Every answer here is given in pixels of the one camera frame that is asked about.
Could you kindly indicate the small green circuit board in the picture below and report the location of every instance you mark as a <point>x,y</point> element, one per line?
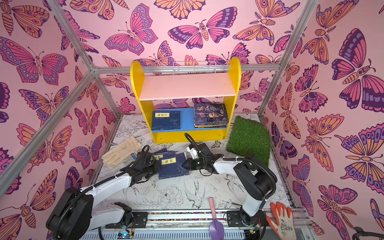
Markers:
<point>124,235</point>

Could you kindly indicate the green artificial grass mat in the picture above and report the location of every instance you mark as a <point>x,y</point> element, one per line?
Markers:
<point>249,137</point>

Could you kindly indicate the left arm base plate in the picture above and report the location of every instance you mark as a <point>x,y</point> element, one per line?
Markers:
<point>135,220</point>

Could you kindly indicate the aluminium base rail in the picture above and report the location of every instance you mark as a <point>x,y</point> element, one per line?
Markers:
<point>178,226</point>

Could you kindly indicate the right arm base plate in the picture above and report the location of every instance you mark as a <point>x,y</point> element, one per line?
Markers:
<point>240,219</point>

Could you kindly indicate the yellow shelf with coloured boards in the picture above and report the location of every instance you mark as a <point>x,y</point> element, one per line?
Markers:
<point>169,87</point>

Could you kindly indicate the orange and white work glove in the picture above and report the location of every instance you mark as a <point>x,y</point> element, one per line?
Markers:
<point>284,224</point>

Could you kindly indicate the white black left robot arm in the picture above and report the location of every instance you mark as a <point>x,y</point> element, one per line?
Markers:
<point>76,212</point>

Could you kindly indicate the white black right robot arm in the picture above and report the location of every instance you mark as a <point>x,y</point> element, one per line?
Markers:
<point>257,179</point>

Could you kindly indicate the navy book yellow label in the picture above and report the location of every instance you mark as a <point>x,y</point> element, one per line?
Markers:
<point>166,120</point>

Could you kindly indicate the purple trowel with pink handle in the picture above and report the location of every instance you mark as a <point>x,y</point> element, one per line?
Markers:
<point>216,228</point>

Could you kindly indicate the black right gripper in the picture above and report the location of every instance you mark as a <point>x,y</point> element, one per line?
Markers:
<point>194,163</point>

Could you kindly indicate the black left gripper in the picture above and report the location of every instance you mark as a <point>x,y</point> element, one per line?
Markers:
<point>156,165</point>

